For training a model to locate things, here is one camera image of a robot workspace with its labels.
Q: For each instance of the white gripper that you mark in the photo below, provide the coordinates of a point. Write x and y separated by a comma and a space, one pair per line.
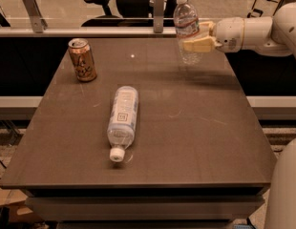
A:
228, 33

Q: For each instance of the clear ribbed water bottle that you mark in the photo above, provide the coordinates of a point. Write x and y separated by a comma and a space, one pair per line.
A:
186, 21

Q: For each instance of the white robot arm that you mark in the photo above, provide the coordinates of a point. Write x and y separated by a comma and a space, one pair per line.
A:
271, 36

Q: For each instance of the white labelled water bottle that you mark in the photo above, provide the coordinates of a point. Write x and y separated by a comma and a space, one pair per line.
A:
123, 120

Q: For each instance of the black office chair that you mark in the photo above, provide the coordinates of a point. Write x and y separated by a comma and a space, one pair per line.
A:
127, 9

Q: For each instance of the orange soda can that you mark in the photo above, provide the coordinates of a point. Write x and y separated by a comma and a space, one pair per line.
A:
82, 58

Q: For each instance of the cardboard box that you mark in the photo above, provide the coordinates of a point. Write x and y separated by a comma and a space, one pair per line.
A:
14, 200

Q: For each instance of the middle metal glass bracket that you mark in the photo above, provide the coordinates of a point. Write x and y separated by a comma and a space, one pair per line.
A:
158, 16

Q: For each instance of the left metal glass bracket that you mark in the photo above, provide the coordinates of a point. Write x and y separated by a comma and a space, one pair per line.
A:
37, 21

